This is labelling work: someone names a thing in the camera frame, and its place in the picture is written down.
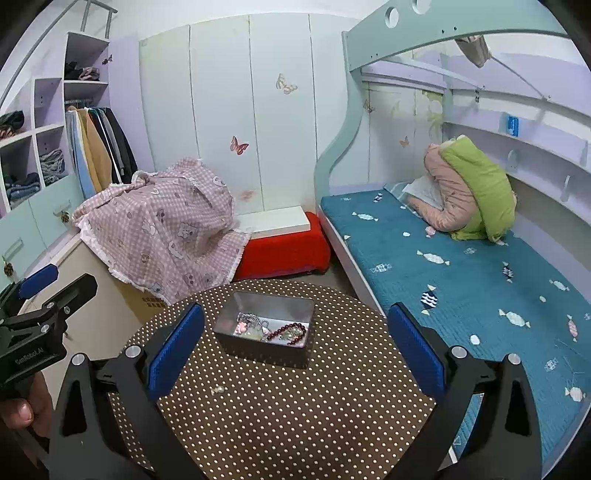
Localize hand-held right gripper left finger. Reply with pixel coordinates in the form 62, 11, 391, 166
48, 302, 206, 480

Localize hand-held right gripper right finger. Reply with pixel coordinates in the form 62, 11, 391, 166
387, 302, 544, 480

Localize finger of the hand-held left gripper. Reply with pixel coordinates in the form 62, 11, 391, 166
0, 263, 60, 302
27, 272, 99, 325

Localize pearl and silver necklace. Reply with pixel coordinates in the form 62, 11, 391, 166
235, 312, 274, 341

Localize grey metal box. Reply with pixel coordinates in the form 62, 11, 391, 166
213, 290, 317, 369

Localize red bead bracelet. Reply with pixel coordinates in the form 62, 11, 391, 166
264, 322, 310, 345

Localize person's left hand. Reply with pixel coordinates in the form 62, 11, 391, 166
0, 371, 55, 433

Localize cardboard box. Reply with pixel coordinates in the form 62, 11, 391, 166
115, 276, 170, 325

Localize teal candy print mattress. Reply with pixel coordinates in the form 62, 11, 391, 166
320, 188, 591, 464

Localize folded jeans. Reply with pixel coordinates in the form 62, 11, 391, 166
39, 148, 66, 186
6, 172, 42, 202

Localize pink patterned cloth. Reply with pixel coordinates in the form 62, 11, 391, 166
71, 156, 253, 306

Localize light blue hanging garment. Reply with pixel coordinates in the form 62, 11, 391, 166
65, 108, 96, 198

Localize brown polka dot tablecloth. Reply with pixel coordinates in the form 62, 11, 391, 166
108, 279, 437, 480

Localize red stool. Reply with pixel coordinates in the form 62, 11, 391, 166
231, 212, 332, 282

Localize tan hanging coat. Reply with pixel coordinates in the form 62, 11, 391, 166
75, 107, 117, 193

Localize dark folded clothes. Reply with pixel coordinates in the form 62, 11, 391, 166
64, 62, 101, 82
0, 110, 27, 140

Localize dark hanging jackets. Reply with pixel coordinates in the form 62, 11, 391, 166
88, 106, 140, 184

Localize white board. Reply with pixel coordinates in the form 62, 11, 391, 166
235, 206, 311, 240

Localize white pillow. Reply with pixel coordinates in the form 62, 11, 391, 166
401, 178, 446, 209

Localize pink quilt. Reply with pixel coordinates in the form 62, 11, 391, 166
409, 143, 485, 234

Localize purple shelf unit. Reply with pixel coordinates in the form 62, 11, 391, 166
0, 30, 156, 282

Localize green quilt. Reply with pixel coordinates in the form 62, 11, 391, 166
440, 137, 518, 242

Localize white wardrobe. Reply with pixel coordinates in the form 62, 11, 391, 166
138, 12, 371, 223

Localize pale butterfly sticker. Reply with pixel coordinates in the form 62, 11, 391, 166
275, 72, 299, 96

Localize beige hanging cloth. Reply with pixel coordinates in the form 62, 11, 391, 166
454, 34, 491, 69

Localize grey metal ladder rail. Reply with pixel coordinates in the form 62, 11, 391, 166
0, 0, 114, 108

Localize teal bunk bed frame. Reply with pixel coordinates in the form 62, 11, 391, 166
313, 0, 591, 476

